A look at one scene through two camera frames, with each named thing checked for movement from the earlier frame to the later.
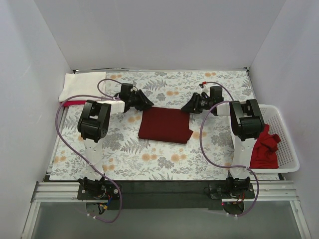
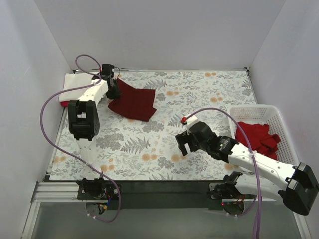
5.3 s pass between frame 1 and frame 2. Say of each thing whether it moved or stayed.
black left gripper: moved
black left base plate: stayed
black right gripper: moved
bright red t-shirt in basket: stayed
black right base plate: stayed
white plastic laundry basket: stayed
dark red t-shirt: moved
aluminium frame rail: stayed
